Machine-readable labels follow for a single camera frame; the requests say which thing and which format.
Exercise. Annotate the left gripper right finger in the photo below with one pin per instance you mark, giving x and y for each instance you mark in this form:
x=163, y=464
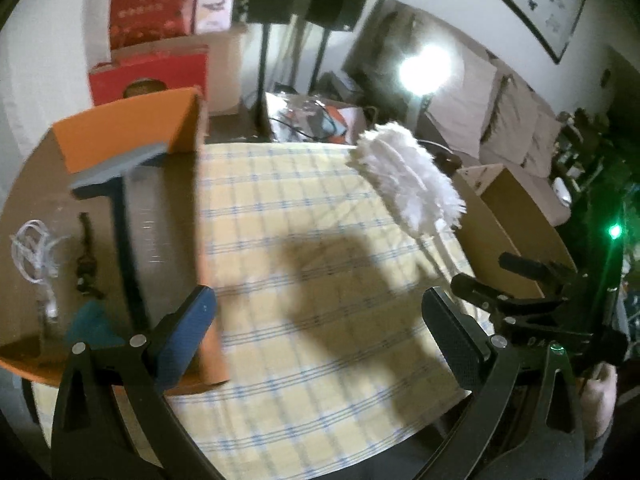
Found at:
x=523, y=420

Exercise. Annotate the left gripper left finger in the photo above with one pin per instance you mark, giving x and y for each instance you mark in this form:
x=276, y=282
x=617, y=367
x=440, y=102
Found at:
x=89, y=436

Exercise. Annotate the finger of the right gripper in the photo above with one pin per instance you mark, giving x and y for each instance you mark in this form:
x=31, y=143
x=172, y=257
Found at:
x=548, y=273
x=483, y=296

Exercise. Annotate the blue collapsible funnel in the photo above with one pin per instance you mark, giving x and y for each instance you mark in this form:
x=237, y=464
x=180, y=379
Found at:
x=92, y=326

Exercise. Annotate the small black strap gadget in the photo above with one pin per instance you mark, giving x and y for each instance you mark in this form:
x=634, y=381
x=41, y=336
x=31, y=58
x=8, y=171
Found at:
x=86, y=265

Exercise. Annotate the grey squeegee with dark handle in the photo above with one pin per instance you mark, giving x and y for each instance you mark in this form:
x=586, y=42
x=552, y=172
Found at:
x=108, y=179

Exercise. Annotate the person's right hand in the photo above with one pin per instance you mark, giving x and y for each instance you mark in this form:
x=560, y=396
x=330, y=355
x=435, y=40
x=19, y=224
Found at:
x=597, y=398

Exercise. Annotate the open brown cardboard box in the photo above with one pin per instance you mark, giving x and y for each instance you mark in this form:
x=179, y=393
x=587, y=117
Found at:
x=502, y=217

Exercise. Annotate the white fluffy duster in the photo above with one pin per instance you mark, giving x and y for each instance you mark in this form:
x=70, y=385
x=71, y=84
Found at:
x=421, y=199

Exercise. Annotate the yellow plaid tablecloth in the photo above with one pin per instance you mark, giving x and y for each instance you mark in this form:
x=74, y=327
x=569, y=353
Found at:
x=319, y=293

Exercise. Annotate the orange cardboard fruit box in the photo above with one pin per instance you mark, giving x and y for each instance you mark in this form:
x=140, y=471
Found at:
x=106, y=208

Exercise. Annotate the brown sofa with cushions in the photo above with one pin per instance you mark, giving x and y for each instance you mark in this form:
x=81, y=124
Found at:
x=486, y=112

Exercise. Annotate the bright lamp light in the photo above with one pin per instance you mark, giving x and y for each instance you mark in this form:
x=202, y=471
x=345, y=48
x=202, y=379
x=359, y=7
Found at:
x=428, y=71

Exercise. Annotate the right black speaker on stand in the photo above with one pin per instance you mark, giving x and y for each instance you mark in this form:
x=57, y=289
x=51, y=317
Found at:
x=331, y=16

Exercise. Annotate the black speaker on stand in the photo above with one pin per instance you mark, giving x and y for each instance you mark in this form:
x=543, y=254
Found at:
x=331, y=16
x=266, y=13

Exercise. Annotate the large brown cardboard box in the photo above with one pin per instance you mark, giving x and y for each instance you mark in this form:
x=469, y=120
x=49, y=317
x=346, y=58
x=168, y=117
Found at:
x=224, y=64

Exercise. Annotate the red collection gift box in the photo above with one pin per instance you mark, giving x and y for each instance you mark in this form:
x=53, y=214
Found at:
x=139, y=74

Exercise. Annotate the left black speaker on stand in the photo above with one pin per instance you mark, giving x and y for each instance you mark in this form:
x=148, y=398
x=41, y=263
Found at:
x=266, y=13

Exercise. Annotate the white pink tissue pack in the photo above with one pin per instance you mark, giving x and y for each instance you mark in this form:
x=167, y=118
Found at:
x=212, y=16

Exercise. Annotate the red paper gift bag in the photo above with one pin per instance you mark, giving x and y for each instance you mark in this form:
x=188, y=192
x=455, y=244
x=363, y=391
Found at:
x=138, y=21

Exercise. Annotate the clutter box with cables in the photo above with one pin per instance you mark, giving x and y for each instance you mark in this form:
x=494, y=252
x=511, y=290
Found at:
x=299, y=118

